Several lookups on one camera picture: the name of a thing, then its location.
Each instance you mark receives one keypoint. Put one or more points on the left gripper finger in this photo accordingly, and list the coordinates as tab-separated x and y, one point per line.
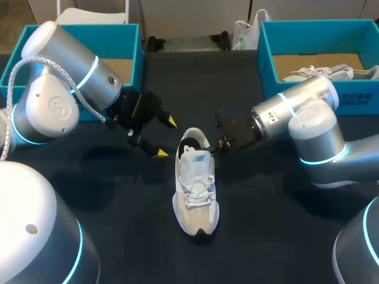
148	146
167	119

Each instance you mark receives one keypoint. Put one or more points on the white chair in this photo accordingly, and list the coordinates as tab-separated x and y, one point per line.
89	16

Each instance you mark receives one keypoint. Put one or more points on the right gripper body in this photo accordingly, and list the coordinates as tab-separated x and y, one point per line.
238	130

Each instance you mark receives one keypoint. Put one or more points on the brown cardboard sheet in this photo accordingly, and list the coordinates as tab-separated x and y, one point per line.
118	71
296	62

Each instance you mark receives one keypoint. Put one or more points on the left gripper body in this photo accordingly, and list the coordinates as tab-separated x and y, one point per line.
133	109

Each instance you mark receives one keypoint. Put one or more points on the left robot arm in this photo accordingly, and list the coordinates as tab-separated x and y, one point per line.
44	118

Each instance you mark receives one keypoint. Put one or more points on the white plastic bag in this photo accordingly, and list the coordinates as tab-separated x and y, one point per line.
247	32

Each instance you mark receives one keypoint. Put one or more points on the teal box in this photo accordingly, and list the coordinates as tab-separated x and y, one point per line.
266	59
130	41

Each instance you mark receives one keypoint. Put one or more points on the grey and white shoe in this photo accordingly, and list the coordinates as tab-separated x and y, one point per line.
340	71

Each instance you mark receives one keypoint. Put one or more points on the white and beige shoe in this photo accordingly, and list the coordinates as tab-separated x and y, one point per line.
195	189

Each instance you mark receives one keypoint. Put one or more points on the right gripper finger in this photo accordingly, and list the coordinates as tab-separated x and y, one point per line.
223	145

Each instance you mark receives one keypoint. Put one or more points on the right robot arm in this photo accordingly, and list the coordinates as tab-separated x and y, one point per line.
308	97

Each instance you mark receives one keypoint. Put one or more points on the black clamp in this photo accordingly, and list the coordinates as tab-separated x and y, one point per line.
222	40
155	44

